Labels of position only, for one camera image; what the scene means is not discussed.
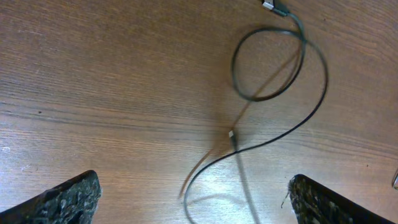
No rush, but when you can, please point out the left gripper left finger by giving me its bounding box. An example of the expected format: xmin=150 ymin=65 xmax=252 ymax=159
xmin=1 ymin=170 xmax=102 ymax=224

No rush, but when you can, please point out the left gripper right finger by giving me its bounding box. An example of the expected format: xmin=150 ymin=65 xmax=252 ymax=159
xmin=289 ymin=174 xmax=394 ymax=224

